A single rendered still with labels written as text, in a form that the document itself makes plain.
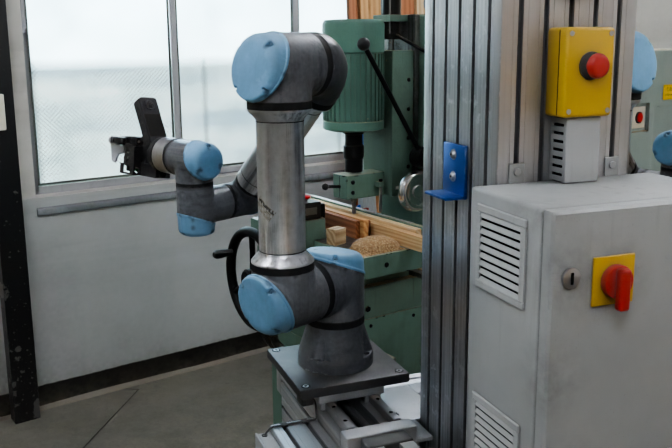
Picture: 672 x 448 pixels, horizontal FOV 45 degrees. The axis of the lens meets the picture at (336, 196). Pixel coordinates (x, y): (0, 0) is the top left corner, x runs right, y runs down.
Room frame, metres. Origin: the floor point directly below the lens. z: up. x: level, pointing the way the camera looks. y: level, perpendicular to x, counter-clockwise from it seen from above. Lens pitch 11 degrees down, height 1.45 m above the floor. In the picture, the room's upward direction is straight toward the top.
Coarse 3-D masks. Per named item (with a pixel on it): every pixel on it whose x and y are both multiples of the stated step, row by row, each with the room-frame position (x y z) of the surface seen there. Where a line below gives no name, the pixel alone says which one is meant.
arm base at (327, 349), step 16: (304, 336) 1.50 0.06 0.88; (320, 336) 1.47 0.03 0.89; (336, 336) 1.46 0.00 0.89; (352, 336) 1.47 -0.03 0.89; (368, 336) 1.52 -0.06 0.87; (304, 352) 1.48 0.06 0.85; (320, 352) 1.47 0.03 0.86; (336, 352) 1.45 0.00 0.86; (352, 352) 1.46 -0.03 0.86; (368, 352) 1.50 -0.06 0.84; (304, 368) 1.47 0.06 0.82; (320, 368) 1.45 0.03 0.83; (336, 368) 1.44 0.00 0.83; (352, 368) 1.45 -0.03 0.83
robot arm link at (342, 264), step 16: (320, 256) 1.47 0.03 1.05; (336, 256) 1.47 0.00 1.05; (352, 256) 1.48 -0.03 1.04; (336, 272) 1.46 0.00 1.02; (352, 272) 1.47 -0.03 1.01; (336, 288) 1.44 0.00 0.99; (352, 288) 1.47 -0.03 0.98; (336, 304) 1.44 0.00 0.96; (352, 304) 1.47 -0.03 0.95; (320, 320) 1.47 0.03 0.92; (336, 320) 1.46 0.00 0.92; (352, 320) 1.47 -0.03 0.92
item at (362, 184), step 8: (336, 176) 2.29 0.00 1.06; (344, 176) 2.26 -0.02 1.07; (352, 176) 2.26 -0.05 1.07; (360, 176) 2.28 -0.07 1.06; (368, 176) 2.29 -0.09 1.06; (376, 176) 2.31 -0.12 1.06; (336, 184) 2.29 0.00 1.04; (344, 184) 2.26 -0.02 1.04; (352, 184) 2.26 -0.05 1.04; (360, 184) 2.28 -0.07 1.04; (368, 184) 2.29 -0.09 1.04; (336, 192) 2.29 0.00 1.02; (344, 192) 2.26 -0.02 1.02; (352, 192) 2.25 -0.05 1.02; (360, 192) 2.28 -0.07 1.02; (368, 192) 2.29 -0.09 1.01; (376, 192) 2.31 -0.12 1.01; (352, 200) 2.30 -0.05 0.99
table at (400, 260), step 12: (324, 240) 2.18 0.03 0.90; (348, 240) 2.18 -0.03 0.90; (396, 252) 2.05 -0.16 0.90; (408, 252) 2.07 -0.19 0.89; (420, 252) 2.10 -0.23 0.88; (372, 264) 2.01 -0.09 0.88; (384, 264) 2.03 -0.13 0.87; (396, 264) 2.05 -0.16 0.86; (408, 264) 2.08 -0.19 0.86; (420, 264) 2.10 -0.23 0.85; (372, 276) 2.01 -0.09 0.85
